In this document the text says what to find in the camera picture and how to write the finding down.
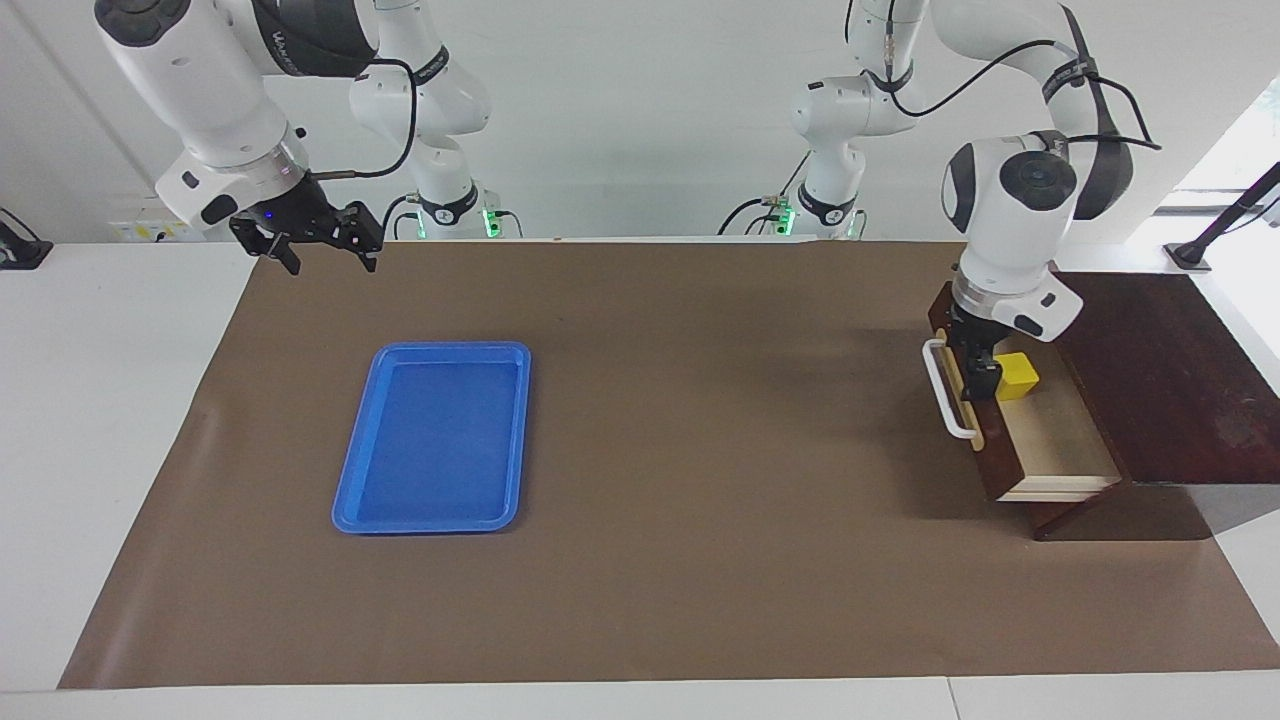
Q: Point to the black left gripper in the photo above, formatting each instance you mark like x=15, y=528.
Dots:
x=975, y=335

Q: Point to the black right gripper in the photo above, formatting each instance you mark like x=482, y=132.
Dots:
x=295, y=215

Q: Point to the yellow cube block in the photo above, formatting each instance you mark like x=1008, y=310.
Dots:
x=1020, y=378

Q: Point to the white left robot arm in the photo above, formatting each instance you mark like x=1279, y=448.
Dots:
x=1010, y=230

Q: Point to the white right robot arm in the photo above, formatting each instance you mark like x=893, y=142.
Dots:
x=200, y=90

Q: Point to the green lit base connector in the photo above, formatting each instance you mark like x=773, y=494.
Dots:
x=785, y=215
x=490, y=222

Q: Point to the dark wooden cabinet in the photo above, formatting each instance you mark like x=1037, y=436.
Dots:
x=1180, y=380

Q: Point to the blue plastic tray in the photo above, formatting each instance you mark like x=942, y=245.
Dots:
x=430, y=450

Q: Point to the black clamp stand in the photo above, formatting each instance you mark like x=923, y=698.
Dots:
x=1190, y=255

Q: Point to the brown paper table mat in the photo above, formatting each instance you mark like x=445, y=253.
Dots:
x=700, y=500

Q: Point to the white wall socket box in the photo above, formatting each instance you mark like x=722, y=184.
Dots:
x=135, y=230

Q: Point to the black desk mount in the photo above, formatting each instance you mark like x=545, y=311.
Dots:
x=20, y=255

